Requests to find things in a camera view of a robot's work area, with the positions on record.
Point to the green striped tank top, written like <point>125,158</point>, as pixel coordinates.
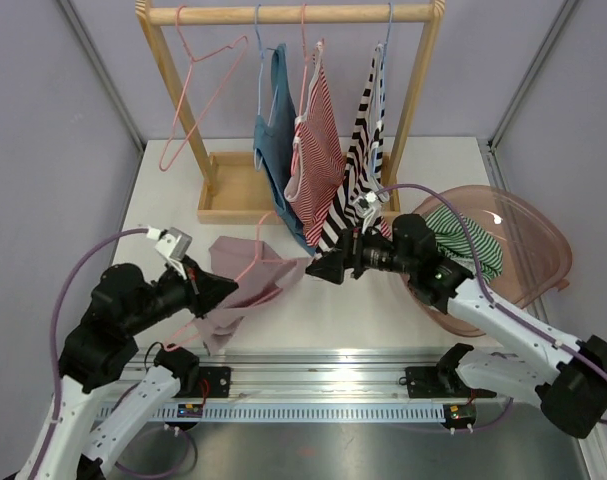
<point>453,243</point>

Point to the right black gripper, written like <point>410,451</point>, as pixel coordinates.
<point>331,267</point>

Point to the aluminium mounting rail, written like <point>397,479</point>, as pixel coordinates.
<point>352,376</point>

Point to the blue tank top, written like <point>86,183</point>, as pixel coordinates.
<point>273,145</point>

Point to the mauve tank top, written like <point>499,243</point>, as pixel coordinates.
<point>257,291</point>

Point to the red striped tank top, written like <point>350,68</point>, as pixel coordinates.
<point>318,164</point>

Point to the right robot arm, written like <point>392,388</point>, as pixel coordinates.
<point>562,375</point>

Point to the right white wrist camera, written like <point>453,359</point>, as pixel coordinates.
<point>368,211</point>

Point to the wooden clothes rack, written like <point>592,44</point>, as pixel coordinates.
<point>233,193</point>

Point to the blue wire hanger right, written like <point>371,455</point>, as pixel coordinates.
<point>385,55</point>

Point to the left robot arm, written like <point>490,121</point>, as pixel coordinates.
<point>123,304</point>

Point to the pink translucent plastic basin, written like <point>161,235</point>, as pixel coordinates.
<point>536,255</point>

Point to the slotted cable duct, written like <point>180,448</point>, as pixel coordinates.
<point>175,412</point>

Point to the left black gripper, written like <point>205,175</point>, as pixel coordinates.
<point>204,290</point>

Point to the black white striped tank top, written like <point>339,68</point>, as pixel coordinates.
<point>364,157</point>

